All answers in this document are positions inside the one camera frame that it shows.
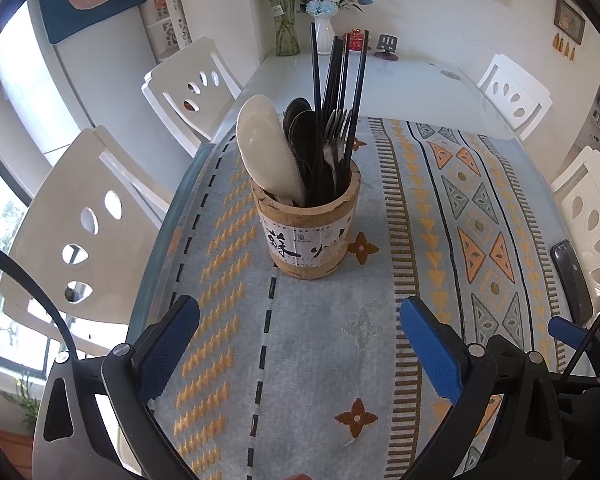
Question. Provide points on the metal fork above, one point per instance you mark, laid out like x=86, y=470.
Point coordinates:
x=330, y=132
x=345, y=127

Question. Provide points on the black phone stand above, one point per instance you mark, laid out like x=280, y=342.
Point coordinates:
x=386, y=45

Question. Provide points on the white decorated shelf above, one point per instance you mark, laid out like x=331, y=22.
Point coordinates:
x=172, y=25

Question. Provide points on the small framed picture with tassels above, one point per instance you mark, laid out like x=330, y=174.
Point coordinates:
x=569, y=17

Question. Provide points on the white refrigerator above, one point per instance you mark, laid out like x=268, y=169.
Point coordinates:
x=95, y=90

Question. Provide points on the white dining chair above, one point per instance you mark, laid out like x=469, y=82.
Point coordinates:
x=515, y=80
x=590, y=190
x=55, y=200
x=180, y=85

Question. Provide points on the black smartphone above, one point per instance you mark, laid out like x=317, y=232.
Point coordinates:
x=572, y=280

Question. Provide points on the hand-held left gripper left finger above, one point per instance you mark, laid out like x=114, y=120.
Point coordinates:
x=172, y=350

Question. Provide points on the patterned blue orange tablecloth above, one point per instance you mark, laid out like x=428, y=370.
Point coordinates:
x=330, y=335

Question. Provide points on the white vase blue flowers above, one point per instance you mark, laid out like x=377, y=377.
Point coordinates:
x=324, y=35

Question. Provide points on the metal spoon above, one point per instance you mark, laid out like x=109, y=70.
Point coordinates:
x=305, y=135
x=295, y=107

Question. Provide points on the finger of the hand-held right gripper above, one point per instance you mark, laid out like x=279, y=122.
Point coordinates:
x=567, y=331

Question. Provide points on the red lidded teacup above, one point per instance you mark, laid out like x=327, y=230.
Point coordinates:
x=356, y=42

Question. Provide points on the wooden utensil holder white label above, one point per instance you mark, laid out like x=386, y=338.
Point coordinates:
x=305, y=220

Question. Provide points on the dark framed window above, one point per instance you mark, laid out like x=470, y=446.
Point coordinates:
x=0, y=240

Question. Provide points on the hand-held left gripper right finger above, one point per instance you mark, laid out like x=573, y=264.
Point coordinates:
x=430, y=350

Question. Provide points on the glass vase green branches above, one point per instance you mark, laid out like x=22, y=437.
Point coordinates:
x=285, y=20

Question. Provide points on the blue fabric cover pink patch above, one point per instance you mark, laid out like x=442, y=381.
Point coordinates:
x=90, y=5

